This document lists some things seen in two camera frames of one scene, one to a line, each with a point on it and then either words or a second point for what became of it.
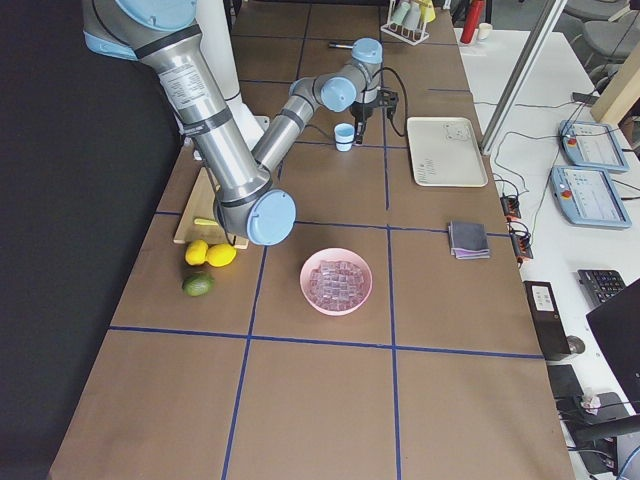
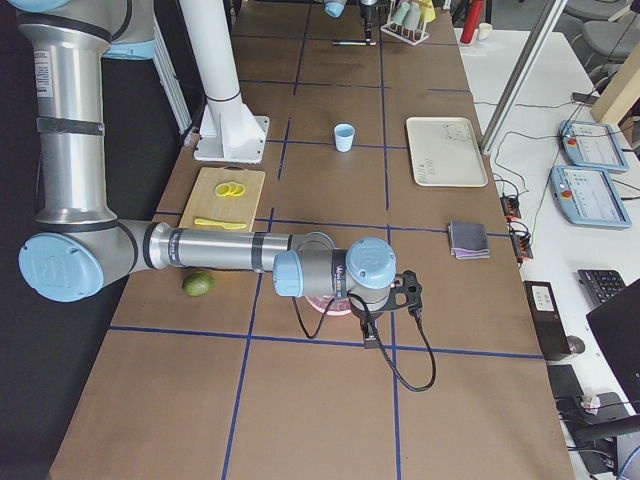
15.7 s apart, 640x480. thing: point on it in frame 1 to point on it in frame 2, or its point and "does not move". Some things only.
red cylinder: x=473 y=21 does not move
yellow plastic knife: x=203 y=221 does not move
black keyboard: x=600 y=284 does not move
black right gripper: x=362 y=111 to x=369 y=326
